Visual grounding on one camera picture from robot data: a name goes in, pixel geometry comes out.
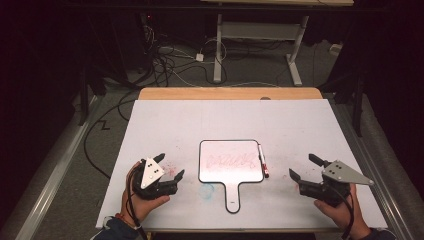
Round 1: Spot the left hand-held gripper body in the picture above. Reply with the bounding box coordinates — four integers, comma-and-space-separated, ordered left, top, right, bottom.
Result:
132, 157, 179, 201

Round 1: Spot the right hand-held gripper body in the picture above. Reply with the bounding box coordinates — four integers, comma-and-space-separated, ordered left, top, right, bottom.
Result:
297, 160, 375, 208

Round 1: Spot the white marker pen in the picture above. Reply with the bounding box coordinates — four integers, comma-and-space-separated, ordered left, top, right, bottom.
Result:
257, 143, 270, 179

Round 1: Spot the small whiteboard with handle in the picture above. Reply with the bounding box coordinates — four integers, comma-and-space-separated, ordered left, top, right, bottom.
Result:
198, 139, 265, 214

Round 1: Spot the person's left hand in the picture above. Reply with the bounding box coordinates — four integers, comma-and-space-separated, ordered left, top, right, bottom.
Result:
119, 161, 171, 225

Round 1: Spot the person's right hand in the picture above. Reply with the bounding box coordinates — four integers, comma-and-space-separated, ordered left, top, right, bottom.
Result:
313, 183, 372, 239

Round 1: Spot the large white board sheet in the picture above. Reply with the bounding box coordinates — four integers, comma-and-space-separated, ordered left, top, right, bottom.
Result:
95, 99, 388, 231

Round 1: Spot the wooden table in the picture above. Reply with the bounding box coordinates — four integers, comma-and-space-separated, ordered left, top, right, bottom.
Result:
137, 87, 338, 234

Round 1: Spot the white-framed desk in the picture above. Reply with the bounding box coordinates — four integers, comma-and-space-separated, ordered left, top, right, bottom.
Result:
199, 0, 355, 87

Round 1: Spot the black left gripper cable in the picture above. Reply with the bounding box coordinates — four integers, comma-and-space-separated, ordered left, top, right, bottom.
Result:
124, 164, 148, 240

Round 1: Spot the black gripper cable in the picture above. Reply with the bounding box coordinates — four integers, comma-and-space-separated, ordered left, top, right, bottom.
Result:
328, 184, 355, 240
124, 164, 148, 240

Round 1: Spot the metal floor rail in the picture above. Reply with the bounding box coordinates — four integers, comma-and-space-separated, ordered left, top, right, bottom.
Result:
328, 96, 415, 240
14, 94, 103, 240

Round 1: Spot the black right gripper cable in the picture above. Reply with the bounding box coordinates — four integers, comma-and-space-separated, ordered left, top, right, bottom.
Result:
328, 184, 355, 240

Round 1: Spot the long black floor cable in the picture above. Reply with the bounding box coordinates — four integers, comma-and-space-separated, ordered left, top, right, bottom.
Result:
83, 89, 141, 179

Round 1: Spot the tangle of black cables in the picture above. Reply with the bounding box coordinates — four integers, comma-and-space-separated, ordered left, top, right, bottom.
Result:
141, 13, 229, 88

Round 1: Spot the white floor cable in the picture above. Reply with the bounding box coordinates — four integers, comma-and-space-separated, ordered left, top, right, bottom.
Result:
171, 68, 279, 88

